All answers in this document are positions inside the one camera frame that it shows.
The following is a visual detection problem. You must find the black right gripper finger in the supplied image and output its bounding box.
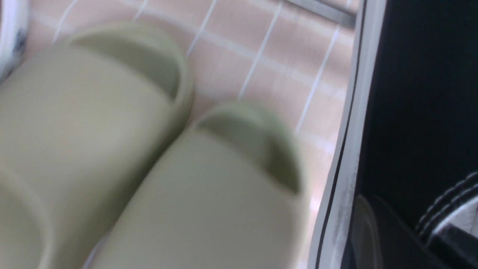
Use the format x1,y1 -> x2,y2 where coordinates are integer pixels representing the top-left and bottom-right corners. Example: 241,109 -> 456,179
428,224 -> 478,269

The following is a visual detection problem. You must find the black sneaker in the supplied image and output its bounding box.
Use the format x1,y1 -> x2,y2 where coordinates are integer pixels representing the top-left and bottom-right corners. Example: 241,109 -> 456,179
308,0 -> 478,269

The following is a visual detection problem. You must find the navy canvas shoe right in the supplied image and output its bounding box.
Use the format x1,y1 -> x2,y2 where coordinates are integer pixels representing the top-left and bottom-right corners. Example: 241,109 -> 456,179
0,0 -> 31,83

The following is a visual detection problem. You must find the green slipper right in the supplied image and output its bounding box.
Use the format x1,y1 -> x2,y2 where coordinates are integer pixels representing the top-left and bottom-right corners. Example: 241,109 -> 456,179
92,102 -> 310,269

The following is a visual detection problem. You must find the green slipper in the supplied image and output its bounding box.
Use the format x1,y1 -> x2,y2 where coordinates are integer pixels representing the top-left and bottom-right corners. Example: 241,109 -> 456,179
0,22 -> 193,269
92,102 -> 310,269

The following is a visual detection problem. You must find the green slipper left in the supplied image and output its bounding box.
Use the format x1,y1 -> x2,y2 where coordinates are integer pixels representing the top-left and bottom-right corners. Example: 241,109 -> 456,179
0,22 -> 193,269

